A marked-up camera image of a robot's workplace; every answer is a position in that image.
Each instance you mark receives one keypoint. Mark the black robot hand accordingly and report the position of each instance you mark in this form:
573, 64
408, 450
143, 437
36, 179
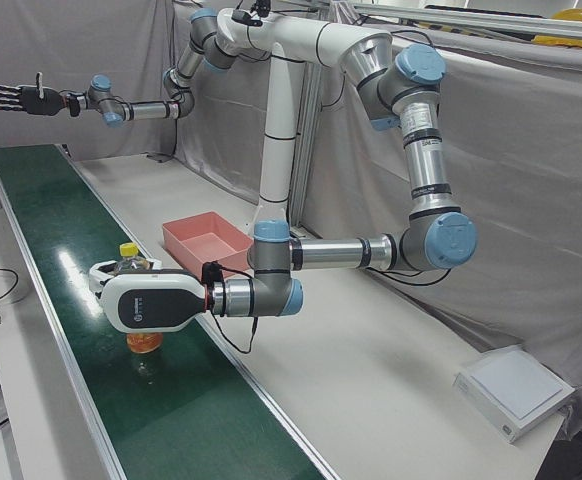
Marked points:
36, 101

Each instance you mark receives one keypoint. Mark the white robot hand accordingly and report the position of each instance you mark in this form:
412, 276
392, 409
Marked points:
146, 302

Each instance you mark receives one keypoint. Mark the orange iced tea bottle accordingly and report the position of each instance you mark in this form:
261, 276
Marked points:
132, 262

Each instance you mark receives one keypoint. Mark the UR5e robot arm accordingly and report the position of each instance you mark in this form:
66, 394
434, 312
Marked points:
148, 110
331, 252

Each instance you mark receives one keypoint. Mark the pink plastic basket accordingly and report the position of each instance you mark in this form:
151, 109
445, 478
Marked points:
206, 245

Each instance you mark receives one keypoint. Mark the grey curtain cloth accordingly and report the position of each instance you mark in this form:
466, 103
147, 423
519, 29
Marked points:
71, 45
536, 150

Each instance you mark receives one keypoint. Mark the green conveyor belt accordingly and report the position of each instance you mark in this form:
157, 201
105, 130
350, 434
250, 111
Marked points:
51, 225

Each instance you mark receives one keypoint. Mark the white robot torso stand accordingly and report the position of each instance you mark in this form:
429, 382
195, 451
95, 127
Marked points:
277, 150

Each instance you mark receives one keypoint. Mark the flat white box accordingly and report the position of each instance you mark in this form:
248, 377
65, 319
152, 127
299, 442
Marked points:
513, 392

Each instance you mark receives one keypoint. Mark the aluminium overhead beam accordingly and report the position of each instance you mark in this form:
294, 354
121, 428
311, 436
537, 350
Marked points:
471, 20

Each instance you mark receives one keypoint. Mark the yellow hard hat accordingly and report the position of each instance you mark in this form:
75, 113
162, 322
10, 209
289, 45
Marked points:
571, 27

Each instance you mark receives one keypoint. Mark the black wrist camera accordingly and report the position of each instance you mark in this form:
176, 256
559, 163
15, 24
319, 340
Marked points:
74, 105
212, 272

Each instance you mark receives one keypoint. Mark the aluminium frame post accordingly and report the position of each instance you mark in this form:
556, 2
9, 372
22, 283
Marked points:
305, 150

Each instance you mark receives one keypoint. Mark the black head camera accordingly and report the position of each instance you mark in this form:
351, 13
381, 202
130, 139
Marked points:
251, 12

